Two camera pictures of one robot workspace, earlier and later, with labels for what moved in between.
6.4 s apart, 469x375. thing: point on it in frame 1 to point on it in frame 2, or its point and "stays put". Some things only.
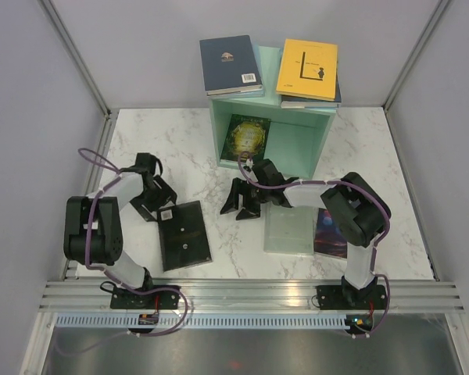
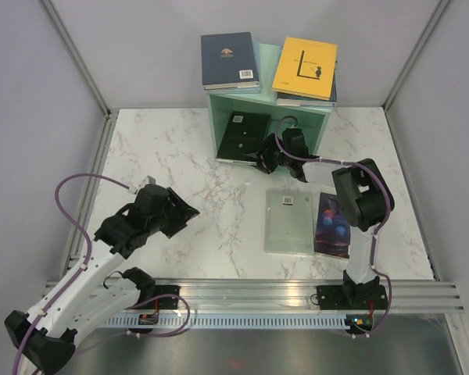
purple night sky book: [330, 238] stays put
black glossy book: [184, 239] to [244, 135]
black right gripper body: [253, 197] to [280, 158]
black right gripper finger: [232, 202] to [263, 155]
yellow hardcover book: [309, 69] stays put
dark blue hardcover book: [230, 66] stays put
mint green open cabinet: [292, 138] stays put
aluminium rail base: [252, 295] stays put
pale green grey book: [288, 230] stays put
